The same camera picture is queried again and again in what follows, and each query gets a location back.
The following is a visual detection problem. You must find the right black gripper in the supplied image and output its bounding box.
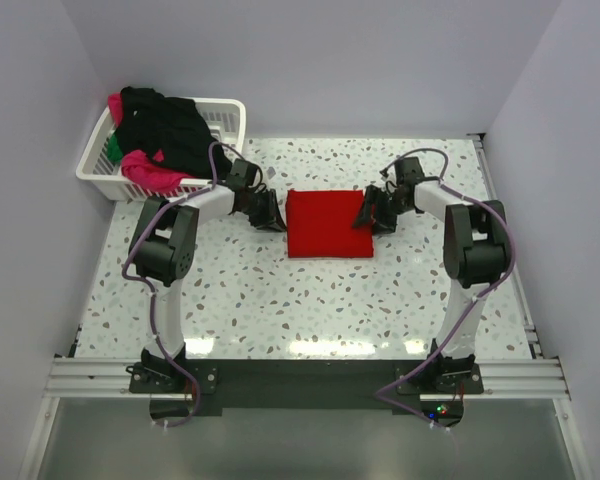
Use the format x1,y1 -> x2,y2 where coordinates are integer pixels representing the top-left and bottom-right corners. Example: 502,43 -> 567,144
351,185 -> 412,237

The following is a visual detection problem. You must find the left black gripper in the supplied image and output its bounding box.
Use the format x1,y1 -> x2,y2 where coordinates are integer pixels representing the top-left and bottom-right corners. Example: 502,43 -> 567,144
240,187 -> 286,233

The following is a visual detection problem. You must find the red t shirt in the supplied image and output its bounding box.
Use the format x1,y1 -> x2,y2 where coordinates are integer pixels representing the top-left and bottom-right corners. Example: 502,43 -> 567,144
285,190 -> 374,259

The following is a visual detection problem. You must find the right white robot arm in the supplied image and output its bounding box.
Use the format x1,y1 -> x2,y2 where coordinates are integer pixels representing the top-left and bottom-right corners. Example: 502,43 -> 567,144
352,148 -> 515,393

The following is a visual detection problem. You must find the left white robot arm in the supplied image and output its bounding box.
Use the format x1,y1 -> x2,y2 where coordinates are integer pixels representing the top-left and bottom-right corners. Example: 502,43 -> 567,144
122,158 -> 286,392

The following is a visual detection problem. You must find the white plastic laundry basket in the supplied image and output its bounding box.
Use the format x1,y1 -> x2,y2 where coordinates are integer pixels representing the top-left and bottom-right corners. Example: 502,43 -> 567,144
75,96 -> 248,202

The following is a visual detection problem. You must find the pink t shirt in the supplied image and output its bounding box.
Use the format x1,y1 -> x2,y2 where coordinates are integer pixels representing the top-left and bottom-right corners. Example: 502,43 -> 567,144
107,93 -> 194,194

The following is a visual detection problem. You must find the black t shirt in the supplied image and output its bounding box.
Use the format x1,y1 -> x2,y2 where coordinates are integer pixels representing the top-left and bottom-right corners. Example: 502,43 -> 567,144
115,87 -> 232,179

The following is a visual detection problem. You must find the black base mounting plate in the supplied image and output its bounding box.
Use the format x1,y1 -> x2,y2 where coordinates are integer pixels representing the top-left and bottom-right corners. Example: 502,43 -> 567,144
126,354 -> 484,426

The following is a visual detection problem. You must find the green t shirt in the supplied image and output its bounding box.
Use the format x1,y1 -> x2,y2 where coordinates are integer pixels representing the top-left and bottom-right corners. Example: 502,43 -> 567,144
106,133 -> 124,165

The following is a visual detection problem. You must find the aluminium frame rail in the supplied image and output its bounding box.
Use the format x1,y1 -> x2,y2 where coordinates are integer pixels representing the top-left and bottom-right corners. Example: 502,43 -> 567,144
43,358 -> 571,400

